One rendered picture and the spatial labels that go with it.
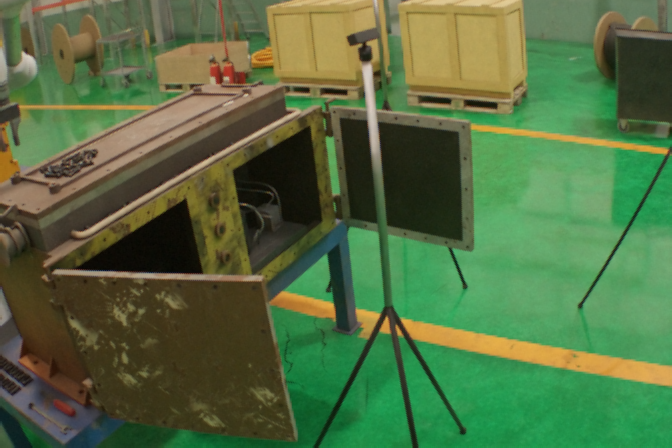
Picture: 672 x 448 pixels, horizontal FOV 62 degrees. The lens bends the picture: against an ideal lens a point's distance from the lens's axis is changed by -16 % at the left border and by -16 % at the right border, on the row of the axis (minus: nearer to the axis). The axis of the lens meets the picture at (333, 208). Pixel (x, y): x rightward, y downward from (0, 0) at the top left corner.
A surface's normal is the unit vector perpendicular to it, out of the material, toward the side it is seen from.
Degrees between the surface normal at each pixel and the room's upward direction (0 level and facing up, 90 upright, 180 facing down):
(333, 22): 90
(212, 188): 90
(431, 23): 90
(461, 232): 90
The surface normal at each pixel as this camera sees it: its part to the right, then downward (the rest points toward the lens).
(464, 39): -0.51, 0.41
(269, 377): -0.17, 0.44
